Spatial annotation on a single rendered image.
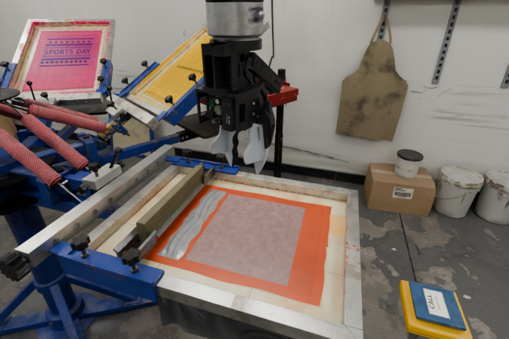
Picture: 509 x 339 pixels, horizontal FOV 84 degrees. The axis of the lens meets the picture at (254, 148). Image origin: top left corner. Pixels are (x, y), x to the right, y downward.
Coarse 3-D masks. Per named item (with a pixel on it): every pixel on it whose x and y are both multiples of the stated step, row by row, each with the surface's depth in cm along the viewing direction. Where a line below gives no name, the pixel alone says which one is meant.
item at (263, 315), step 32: (320, 192) 107; (352, 192) 105; (352, 224) 89; (352, 256) 77; (160, 288) 69; (192, 288) 68; (352, 288) 68; (256, 320) 63; (288, 320) 61; (320, 320) 61; (352, 320) 61
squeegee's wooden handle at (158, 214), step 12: (180, 180) 100; (192, 180) 103; (168, 192) 93; (180, 192) 96; (156, 204) 87; (168, 204) 89; (180, 204) 97; (144, 216) 82; (156, 216) 84; (168, 216) 90; (144, 228) 79; (156, 228) 85; (144, 240) 82
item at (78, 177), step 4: (80, 172) 108; (84, 172) 108; (72, 176) 105; (76, 176) 105; (80, 176) 105; (84, 176) 105; (68, 180) 105; (72, 180) 104; (76, 180) 103; (80, 180) 103; (112, 180) 103; (72, 184) 105; (76, 184) 104; (80, 184) 103; (72, 188) 106; (76, 188) 105; (100, 188) 101; (92, 192) 103
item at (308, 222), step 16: (240, 192) 111; (192, 208) 102; (224, 208) 102; (240, 208) 102; (256, 208) 102; (272, 208) 102; (288, 208) 102; (304, 208) 102; (320, 208) 102; (224, 224) 94; (240, 224) 94; (256, 224) 94; (272, 224) 94; (288, 224) 94; (304, 224) 94; (320, 224) 94; (304, 240) 88; (320, 240) 88
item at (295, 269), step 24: (192, 240) 88; (216, 240) 88; (240, 240) 88; (264, 240) 88; (288, 240) 88; (168, 264) 79; (192, 264) 79; (216, 264) 79; (240, 264) 79; (264, 264) 79; (288, 264) 79; (312, 264) 79; (264, 288) 72; (288, 288) 72; (312, 288) 72
